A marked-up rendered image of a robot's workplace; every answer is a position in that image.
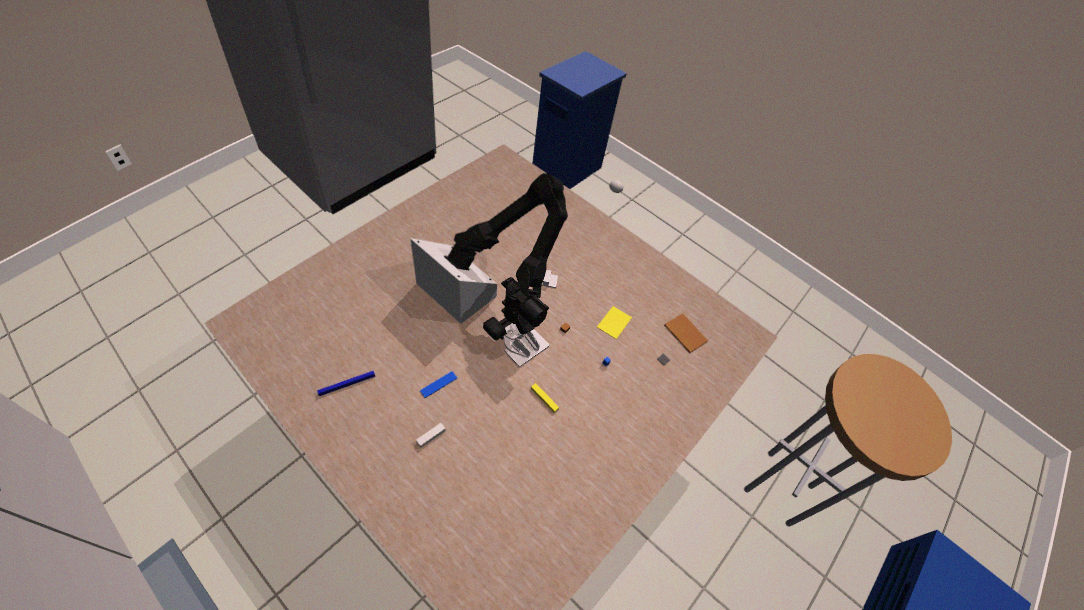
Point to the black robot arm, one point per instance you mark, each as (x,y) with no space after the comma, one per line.
(545,189)

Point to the brown flat rectangular plate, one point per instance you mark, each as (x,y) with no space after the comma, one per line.
(686,333)

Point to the yellow flat square plate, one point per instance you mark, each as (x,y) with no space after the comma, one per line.
(614,322)

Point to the yellow rectangular bar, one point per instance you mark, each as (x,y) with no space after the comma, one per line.
(551,404)

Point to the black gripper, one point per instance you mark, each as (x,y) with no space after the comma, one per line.
(495,328)

